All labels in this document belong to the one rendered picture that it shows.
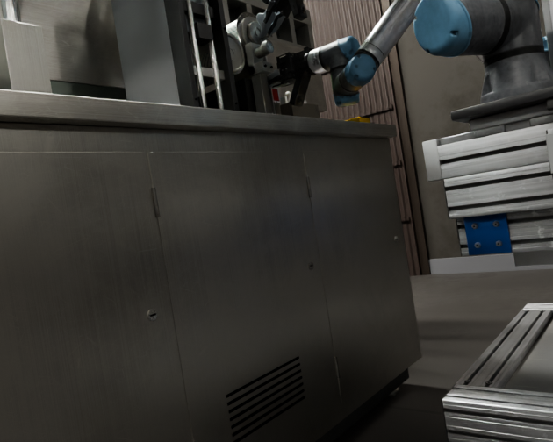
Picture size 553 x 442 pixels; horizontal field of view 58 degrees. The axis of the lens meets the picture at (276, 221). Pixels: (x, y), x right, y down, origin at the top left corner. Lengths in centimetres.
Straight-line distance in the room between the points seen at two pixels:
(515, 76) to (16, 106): 90
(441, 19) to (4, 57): 91
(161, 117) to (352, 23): 357
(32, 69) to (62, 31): 43
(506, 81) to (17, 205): 92
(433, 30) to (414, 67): 309
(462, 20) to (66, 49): 111
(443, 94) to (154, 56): 288
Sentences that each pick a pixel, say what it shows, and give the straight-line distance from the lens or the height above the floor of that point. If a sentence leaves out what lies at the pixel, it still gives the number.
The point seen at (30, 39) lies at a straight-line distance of 130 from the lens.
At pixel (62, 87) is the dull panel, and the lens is 161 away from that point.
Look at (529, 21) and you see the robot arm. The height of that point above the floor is 97.
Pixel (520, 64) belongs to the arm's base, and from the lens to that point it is 114.
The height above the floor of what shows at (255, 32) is 125.
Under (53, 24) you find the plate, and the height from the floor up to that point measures 131.
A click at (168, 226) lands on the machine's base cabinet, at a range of 96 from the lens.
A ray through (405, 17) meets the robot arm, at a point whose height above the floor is 114.
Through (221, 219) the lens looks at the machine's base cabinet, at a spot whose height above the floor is 67.
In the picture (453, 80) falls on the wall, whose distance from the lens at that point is 404.
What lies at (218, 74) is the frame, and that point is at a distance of 135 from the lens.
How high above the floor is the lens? 67
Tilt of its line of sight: 1 degrees down
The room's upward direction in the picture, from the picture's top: 9 degrees counter-clockwise
